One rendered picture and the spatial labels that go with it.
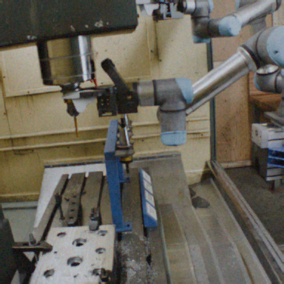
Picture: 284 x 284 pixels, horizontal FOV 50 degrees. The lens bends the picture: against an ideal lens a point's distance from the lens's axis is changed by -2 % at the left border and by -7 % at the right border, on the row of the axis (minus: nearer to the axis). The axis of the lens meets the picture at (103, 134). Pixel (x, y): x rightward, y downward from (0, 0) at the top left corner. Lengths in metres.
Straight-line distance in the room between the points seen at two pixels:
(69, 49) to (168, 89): 0.29
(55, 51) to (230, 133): 3.21
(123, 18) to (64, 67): 0.20
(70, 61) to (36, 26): 0.12
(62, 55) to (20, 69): 1.19
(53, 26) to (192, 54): 1.27
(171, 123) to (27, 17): 0.47
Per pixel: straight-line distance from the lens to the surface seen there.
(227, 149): 3.91
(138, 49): 1.89
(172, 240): 1.39
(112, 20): 0.77
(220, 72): 1.03
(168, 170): 1.97
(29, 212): 2.19
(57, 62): 0.83
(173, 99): 0.88
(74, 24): 0.78
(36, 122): 2.04
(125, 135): 1.14
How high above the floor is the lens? 1.59
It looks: 16 degrees down
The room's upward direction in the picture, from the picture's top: 7 degrees counter-clockwise
